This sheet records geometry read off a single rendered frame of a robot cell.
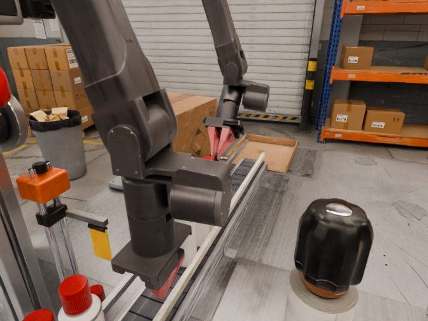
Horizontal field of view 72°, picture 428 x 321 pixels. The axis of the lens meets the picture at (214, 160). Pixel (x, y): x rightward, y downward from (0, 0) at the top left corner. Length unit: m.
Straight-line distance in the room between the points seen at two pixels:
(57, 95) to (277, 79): 2.99
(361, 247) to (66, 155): 2.89
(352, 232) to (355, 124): 3.75
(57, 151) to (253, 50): 2.96
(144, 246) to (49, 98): 4.02
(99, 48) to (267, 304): 0.53
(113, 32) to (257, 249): 0.65
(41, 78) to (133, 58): 4.02
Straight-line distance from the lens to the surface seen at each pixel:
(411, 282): 0.86
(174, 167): 0.31
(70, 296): 0.41
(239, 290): 0.65
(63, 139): 3.01
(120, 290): 0.57
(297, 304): 0.42
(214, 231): 0.73
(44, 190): 0.42
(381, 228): 1.01
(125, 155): 0.31
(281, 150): 1.42
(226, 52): 0.77
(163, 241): 0.38
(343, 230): 0.34
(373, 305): 0.70
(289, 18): 4.50
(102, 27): 0.31
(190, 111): 1.00
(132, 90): 0.30
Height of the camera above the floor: 1.37
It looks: 25 degrees down
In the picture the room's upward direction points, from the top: straight up
